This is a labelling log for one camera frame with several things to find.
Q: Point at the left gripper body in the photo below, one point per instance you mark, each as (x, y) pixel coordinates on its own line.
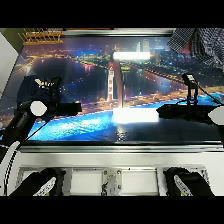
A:
(70, 108)

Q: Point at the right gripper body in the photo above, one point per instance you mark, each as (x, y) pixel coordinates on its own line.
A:
(182, 112)

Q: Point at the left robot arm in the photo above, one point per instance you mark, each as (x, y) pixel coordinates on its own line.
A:
(19, 124)

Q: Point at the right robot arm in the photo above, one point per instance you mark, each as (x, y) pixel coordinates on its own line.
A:
(218, 115)

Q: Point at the checked shirt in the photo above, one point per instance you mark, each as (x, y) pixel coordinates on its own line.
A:
(209, 43)

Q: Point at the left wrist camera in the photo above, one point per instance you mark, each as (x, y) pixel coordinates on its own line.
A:
(48, 84)

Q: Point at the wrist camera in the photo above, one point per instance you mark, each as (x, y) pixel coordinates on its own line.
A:
(48, 84)
(190, 80)

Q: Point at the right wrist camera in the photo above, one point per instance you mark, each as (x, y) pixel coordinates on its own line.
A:
(190, 80)

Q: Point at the silver frame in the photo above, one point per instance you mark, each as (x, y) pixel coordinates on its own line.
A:
(113, 157)

